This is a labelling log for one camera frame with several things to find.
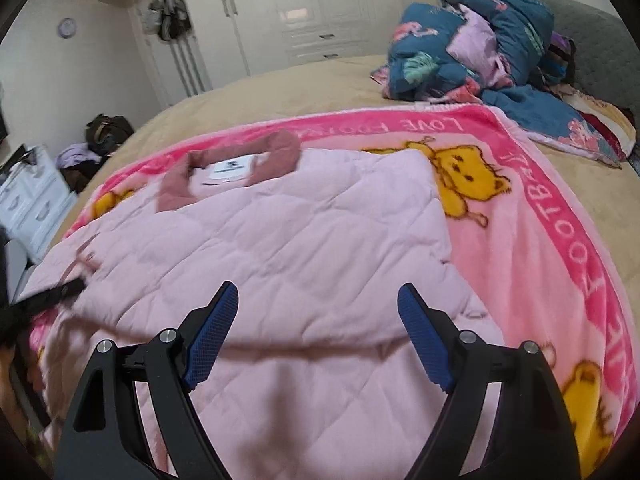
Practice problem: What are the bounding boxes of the blue flamingo print quilt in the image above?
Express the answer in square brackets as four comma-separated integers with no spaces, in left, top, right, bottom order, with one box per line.
[371,0,620,167]

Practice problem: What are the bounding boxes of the black bag on floor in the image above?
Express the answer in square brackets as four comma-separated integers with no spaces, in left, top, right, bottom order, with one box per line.
[86,114,134,157]

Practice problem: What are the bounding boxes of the grey quilted headboard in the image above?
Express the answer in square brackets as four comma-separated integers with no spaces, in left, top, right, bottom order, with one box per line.
[540,0,639,124]

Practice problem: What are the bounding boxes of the hanging bags on door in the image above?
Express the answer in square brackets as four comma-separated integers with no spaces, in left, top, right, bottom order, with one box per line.
[143,0,192,42]

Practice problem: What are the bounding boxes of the round wall clock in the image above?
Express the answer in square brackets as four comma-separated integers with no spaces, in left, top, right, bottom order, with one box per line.
[56,18,77,39]

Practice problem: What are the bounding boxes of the pink quilted jacket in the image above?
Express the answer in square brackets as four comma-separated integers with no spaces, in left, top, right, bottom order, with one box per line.
[27,148,503,479]

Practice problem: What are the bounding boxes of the tan bed sheet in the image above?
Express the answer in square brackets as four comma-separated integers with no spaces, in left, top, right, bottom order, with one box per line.
[54,55,639,283]

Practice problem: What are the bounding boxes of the white wardrobe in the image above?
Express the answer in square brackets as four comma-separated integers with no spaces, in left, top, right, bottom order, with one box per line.
[101,0,435,88]

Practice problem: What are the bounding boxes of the white drawer cabinet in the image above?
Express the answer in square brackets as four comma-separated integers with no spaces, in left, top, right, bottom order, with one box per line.
[1,145,77,263]

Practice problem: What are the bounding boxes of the pink cartoon fleece blanket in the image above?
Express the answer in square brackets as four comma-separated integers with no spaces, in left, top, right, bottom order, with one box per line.
[30,105,639,479]

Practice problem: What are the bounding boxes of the lavender clothes pile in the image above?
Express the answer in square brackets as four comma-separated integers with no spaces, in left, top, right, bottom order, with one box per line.
[55,142,102,169]

